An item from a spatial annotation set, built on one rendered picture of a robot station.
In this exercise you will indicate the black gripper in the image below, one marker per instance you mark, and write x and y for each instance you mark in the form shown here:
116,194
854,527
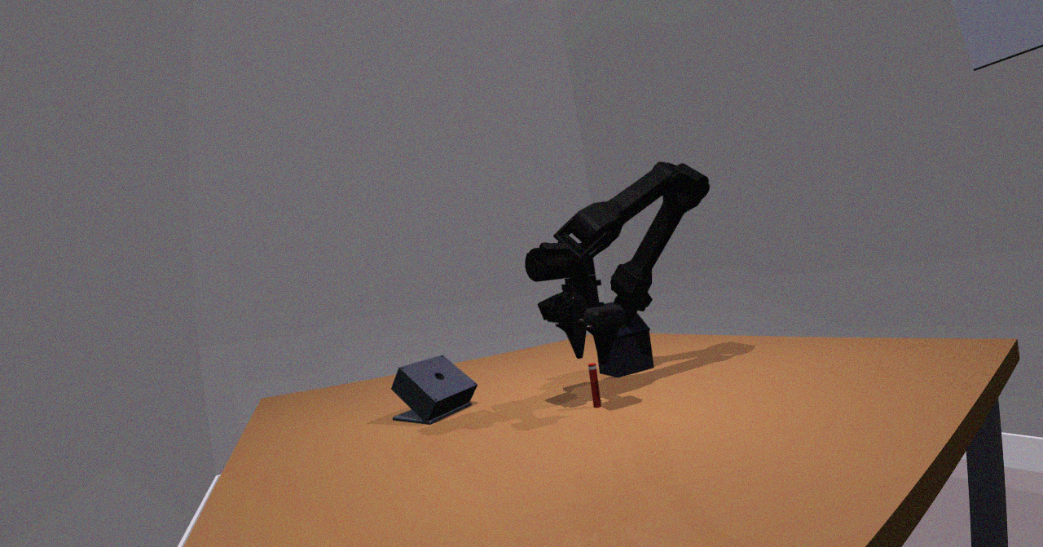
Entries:
603,319

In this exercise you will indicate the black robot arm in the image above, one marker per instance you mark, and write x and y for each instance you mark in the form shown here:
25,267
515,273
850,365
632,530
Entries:
599,224

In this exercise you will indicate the grey metal panel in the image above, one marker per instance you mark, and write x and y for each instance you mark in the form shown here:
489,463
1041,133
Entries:
434,389

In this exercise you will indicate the red peg with white band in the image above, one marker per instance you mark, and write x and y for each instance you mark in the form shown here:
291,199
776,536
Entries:
594,386

